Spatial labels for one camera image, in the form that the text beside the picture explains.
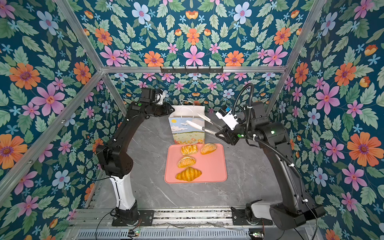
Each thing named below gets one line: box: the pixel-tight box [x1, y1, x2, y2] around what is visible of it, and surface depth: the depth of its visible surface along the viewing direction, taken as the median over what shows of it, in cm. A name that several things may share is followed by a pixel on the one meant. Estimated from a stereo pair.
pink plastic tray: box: [164, 143, 228, 184], surface depth 93 cm
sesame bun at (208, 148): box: [200, 143, 217, 155], surface depth 97 cm
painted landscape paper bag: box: [168, 105, 205, 145], surface depth 92 cm
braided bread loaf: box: [181, 144, 198, 156], surface depth 97 cm
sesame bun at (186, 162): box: [177, 156, 196, 168], surface depth 90 cm
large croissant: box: [175, 167, 202, 182], surface depth 86 cm
